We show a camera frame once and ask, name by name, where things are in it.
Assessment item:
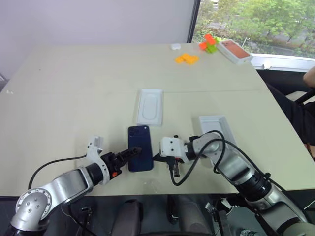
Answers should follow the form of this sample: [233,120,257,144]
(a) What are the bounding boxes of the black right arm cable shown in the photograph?
[168,129,311,211]

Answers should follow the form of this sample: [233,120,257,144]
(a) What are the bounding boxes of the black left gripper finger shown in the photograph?
[122,146,143,158]
[125,151,141,164]

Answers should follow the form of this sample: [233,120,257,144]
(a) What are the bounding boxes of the thin white cable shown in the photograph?
[61,203,74,223]

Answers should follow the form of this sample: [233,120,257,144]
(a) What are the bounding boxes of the dark rounded wide shape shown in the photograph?
[167,195,209,236]

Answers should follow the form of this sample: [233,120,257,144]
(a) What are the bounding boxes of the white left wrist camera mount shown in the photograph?
[86,134,111,185]

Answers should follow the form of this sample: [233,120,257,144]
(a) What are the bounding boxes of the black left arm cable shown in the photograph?
[28,154,89,190]

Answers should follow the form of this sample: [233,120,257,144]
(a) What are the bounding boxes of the black window frame post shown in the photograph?
[186,0,201,43]

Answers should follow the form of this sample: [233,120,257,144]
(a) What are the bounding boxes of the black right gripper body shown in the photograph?
[160,156,182,171]

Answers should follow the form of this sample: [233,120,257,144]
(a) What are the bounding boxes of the grey metal bracket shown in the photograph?
[205,198,262,236]

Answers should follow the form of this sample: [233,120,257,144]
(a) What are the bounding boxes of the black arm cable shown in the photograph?
[28,154,89,190]
[168,129,311,211]

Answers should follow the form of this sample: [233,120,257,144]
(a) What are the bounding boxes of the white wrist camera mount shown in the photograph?
[86,134,111,185]
[158,136,188,165]

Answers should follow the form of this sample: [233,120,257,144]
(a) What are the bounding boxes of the white box with orange phone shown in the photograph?
[218,40,254,66]

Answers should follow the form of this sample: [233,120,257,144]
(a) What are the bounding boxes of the orange and green block toy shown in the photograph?
[199,33,220,54]

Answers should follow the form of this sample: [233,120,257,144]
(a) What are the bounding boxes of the white moulded insert tray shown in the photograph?
[135,88,165,127]

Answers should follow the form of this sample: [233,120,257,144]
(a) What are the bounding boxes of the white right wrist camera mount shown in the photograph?
[158,136,188,165]

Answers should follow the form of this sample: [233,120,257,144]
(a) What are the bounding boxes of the white empty phone box base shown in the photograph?
[198,115,239,168]

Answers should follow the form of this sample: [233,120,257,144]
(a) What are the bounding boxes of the orange building blocks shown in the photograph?
[175,53,199,66]

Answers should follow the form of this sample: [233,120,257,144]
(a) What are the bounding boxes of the white window sill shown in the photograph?
[251,53,315,73]

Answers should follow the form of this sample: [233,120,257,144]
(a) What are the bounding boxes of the person in dark clothing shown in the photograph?
[267,82,315,146]

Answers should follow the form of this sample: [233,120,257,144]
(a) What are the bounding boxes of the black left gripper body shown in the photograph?
[101,150,126,178]

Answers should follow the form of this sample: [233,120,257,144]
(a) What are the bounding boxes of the dark blue smartphone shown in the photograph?
[127,124,155,173]

